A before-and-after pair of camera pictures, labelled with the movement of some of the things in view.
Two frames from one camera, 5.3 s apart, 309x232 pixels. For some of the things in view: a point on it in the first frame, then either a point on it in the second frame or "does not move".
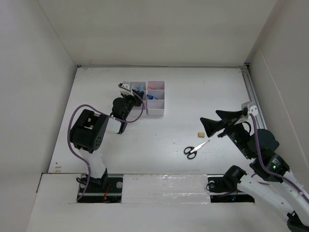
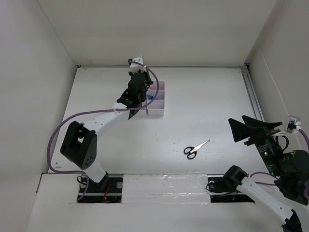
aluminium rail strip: [253, 95] does not move
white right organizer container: [156, 107] does not move
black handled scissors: [191, 151] does not move
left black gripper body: [131, 100] -> [148, 80]
